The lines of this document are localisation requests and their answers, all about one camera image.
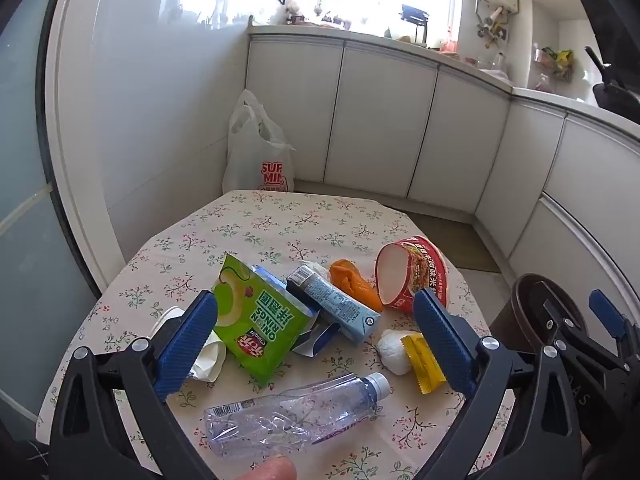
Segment clear plastic bottle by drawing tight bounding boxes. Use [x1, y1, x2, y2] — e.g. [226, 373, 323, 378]
[202, 372, 391, 458]

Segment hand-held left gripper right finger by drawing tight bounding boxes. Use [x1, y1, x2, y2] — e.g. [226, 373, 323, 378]
[412, 289, 585, 480]

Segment light blue drink carton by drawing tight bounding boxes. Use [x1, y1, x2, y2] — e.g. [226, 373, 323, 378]
[286, 264, 383, 348]

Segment brown trash bin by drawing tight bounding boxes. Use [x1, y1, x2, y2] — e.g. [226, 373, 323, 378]
[489, 273, 601, 361]

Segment brown floor mat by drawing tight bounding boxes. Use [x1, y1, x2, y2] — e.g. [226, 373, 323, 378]
[400, 210, 502, 275]

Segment black stand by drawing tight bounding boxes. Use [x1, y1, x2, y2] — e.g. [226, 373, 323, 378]
[400, 4, 431, 46]

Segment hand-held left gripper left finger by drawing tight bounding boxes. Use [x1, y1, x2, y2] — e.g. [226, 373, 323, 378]
[50, 289, 221, 480]

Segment green snack packet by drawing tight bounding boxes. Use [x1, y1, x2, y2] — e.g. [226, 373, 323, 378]
[210, 252, 321, 388]

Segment white paper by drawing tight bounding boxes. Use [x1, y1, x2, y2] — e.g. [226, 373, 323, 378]
[150, 305, 227, 383]

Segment orange peel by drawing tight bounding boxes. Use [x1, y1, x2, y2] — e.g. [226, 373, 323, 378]
[330, 259, 385, 313]

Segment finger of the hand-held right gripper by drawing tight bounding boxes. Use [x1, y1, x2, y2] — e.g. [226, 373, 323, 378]
[589, 289, 640, 361]
[542, 299, 626, 372]

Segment white kitchen cabinet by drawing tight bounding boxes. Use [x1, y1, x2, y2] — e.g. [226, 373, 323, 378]
[245, 34, 640, 346]

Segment red instant noodle cup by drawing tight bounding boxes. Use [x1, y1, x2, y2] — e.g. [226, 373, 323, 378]
[375, 235, 449, 316]

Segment white tissue ball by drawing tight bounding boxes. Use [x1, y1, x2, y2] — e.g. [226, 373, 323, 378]
[376, 329, 416, 376]

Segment white plastic bag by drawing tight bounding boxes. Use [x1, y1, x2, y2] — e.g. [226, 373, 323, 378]
[222, 89, 297, 195]

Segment frosted glass door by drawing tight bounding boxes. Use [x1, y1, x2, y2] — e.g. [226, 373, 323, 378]
[0, 0, 101, 441]

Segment black frying pan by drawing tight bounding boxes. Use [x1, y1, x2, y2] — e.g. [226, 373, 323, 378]
[584, 47, 640, 126]

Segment yellow wrapper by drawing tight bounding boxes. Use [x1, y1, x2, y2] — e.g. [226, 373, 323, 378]
[402, 332, 447, 395]

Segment person's left hand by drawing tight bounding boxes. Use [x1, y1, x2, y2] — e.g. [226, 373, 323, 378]
[235, 454, 299, 480]

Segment green yellow bag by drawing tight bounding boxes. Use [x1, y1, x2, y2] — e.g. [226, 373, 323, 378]
[532, 46, 575, 82]

